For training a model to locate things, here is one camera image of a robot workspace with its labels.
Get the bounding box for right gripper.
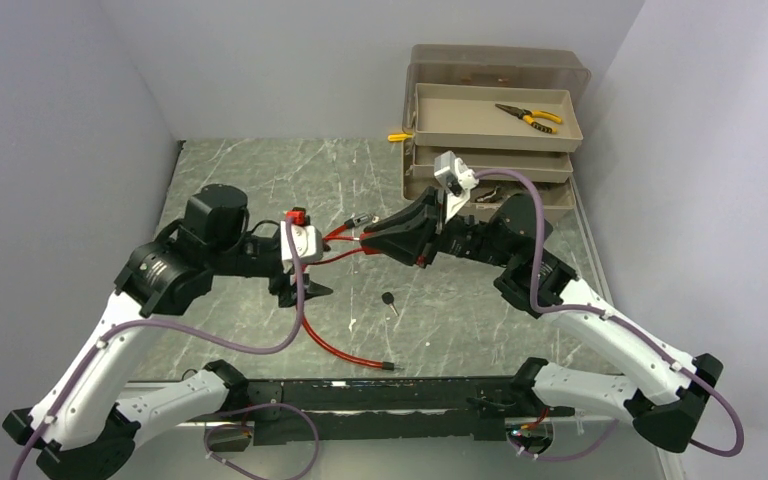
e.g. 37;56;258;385
362;186;515;268

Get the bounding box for red cable lock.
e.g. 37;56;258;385
302;214;398;371

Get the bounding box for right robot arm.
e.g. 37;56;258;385
360;187;723;453

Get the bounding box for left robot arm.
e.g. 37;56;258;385
3;184;327;479

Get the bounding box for black head car key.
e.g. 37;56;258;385
381;291;399;316

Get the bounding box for tools in bottom tray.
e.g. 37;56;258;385
471;181;564;206

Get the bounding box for beige tiered toolbox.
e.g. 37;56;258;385
401;44;592;223

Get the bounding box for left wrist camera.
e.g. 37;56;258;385
279;207;324;272

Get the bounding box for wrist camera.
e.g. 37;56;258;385
434;151;479;223
279;207;324;272

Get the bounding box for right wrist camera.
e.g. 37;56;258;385
434;151;479;223

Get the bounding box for yellow handled screwdriver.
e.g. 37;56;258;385
387;133;413;143

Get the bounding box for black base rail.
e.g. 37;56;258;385
203;376;574;446

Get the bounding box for yellow handled pliers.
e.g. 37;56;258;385
495;103;563;134

